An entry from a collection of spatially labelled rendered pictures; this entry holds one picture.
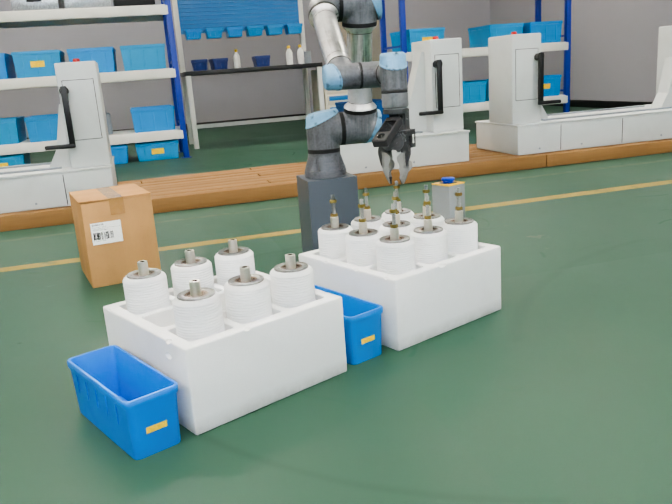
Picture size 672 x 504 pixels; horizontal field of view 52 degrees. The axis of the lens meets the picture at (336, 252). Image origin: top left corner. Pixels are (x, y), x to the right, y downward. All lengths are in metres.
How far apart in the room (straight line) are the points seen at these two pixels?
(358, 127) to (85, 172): 1.81
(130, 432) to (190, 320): 0.23
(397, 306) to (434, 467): 0.52
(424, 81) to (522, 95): 0.62
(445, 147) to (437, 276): 2.53
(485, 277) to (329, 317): 0.52
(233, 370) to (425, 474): 0.43
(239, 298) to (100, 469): 0.41
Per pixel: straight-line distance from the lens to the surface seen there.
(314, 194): 2.41
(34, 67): 6.50
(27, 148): 6.49
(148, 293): 1.57
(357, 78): 2.04
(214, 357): 1.36
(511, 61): 4.46
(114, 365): 1.60
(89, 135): 3.87
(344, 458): 1.27
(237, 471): 1.27
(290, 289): 1.48
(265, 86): 10.32
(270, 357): 1.44
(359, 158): 4.01
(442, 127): 4.26
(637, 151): 4.84
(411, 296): 1.67
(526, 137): 4.46
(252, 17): 7.90
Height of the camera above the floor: 0.66
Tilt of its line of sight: 15 degrees down
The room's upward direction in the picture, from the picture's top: 4 degrees counter-clockwise
